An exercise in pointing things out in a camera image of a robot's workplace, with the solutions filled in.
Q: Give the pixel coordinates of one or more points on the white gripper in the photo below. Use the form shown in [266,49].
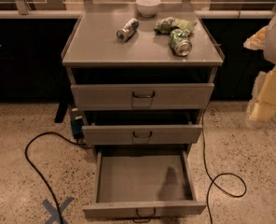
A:
[263,104]

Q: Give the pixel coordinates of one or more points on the green soda can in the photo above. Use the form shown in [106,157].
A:
[180,43]

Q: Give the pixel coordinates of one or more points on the grey drawer cabinet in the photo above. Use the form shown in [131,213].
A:
[94,56]

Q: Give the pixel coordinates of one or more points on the grey middle drawer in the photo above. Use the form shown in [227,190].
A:
[141,134]

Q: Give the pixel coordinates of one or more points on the grey drawer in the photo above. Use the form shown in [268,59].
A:
[143,183]
[142,96]
[141,134]

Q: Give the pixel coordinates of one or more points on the blue white soda can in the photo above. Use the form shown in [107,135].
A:
[127,30]

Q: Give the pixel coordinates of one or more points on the grey top drawer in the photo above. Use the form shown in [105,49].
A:
[142,96]

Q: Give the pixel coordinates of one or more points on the grey bottom drawer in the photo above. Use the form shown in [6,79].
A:
[143,183]

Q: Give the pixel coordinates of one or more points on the green crumpled chip bag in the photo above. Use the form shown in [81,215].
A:
[167,25]

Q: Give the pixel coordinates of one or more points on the white ceramic bowl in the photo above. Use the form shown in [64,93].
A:
[148,8]

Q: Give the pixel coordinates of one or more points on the blue power box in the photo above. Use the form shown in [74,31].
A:
[76,122]

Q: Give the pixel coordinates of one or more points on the blue tape cross mark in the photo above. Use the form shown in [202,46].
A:
[53,212]

